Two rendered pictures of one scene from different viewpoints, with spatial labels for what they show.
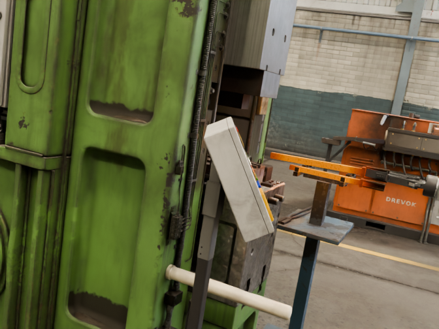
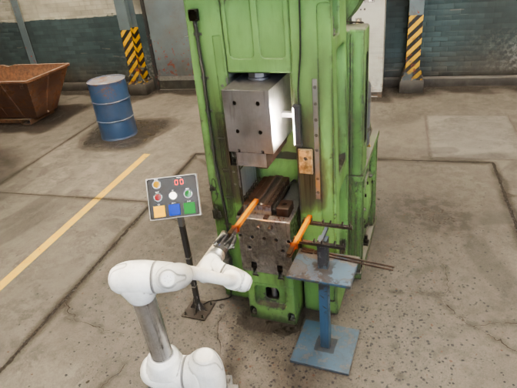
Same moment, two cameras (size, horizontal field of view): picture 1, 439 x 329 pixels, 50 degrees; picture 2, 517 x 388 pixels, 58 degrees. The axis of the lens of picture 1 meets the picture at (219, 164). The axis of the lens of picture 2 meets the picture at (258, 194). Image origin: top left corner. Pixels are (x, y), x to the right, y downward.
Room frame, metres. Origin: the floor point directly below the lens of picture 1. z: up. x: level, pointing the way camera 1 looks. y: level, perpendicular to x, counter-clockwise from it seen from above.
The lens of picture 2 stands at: (1.83, -2.81, 2.53)
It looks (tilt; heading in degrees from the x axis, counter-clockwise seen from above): 29 degrees down; 90
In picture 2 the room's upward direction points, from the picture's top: 6 degrees counter-clockwise
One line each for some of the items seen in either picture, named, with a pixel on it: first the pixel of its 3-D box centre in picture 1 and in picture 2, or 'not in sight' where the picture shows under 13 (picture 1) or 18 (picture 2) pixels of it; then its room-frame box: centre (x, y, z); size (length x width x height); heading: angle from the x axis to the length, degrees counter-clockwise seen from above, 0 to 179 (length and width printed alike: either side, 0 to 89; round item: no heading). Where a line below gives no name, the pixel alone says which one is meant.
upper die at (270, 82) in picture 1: (221, 78); (262, 146); (1.91, 0.04, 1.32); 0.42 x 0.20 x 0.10; 67
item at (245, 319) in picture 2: not in sight; (265, 319); (1.80, -0.19, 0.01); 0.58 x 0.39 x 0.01; 157
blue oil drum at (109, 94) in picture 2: not in sight; (113, 107); (-0.23, 4.25, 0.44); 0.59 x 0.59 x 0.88
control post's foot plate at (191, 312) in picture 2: not in sight; (197, 306); (1.28, 0.00, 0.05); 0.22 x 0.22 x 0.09; 67
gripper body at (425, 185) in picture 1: (422, 184); (221, 248); (1.61, -0.71, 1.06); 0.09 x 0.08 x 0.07; 67
